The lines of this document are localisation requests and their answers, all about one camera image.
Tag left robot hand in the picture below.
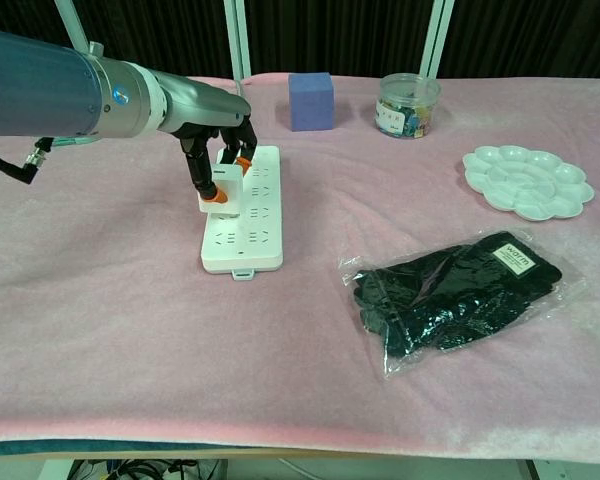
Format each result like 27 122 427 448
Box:
155 69 259 205

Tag black gloves in plastic bag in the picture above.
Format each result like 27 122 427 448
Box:
337 226 588 380

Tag clear plastic jar with clips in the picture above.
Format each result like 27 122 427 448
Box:
374 72 442 140

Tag white flower-shaped palette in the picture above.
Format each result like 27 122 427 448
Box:
461 144 596 223

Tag black cables under table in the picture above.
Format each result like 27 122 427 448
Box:
67 457 229 480

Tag white power strip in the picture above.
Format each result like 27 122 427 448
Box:
200 144 285 281

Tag black curtain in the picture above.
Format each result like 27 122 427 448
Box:
0 0 600 81

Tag pink fleece cloth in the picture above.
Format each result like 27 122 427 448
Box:
0 72 600 457

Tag blue foam cube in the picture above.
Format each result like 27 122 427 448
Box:
287 72 337 133

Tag white frame post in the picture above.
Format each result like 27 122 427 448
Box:
417 0 456 79
223 0 253 81
54 0 95 53

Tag white plug adapter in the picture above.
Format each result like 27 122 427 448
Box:
197 148 245 218

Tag black cable with connector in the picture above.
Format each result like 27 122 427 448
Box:
0 136 56 186

